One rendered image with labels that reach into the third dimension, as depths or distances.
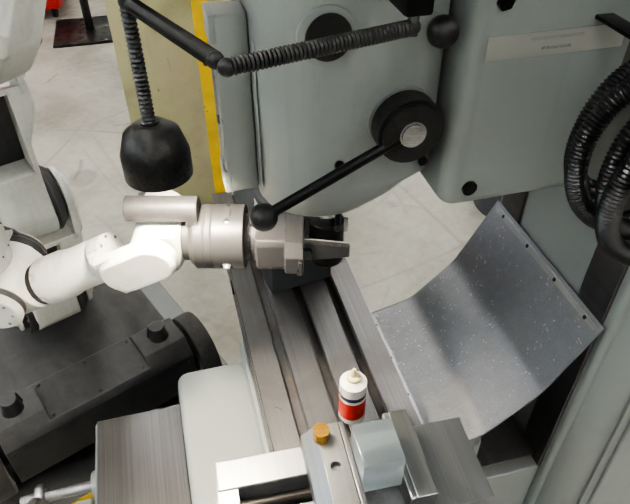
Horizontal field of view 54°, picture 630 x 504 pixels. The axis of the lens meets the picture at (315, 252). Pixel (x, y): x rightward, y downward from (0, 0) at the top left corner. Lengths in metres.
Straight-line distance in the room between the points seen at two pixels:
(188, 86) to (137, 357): 1.33
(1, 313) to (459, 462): 0.66
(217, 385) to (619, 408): 0.68
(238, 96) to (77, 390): 1.02
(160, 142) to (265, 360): 0.52
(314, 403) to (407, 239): 1.86
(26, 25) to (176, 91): 1.78
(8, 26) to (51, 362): 1.01
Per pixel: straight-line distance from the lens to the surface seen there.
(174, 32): 0.52
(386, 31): 0.52
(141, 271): 0.85
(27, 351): 1.72
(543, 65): 0.68
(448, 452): 0.90
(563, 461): 1.23
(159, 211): 0.82
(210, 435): 1.12
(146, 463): 1.22
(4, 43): 0.84
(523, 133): 0.71
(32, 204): 1.33
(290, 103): 0.62
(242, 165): 0.73
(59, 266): 0.94
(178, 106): 2.64
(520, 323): 1.08
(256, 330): 1.11
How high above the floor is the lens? 1.77
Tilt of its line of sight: 41 degrees down
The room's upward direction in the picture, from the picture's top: straight up
